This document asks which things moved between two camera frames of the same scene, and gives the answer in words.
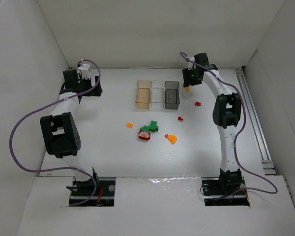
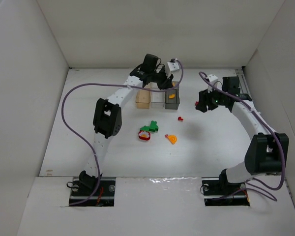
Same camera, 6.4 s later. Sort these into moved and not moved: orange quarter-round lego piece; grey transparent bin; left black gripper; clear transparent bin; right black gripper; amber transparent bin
Moved: left black gripper; right black gripper
Not moved: clear transparent bin; orange quarter-round lego piece; grey transparent bin; amber transparent bin
